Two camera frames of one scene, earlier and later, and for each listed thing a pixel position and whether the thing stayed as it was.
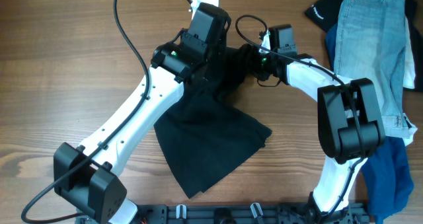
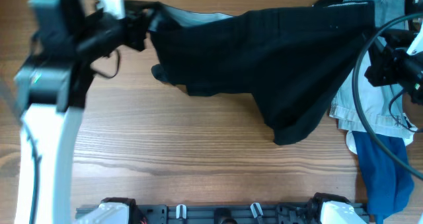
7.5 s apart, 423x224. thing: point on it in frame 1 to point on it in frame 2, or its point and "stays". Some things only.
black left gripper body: (218, 53) to (112, 33)
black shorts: (209, 131) to (295, 62)
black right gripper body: (260, 63) to (394, 67)
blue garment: (388, 174) stays
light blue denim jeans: (371, 44) stays
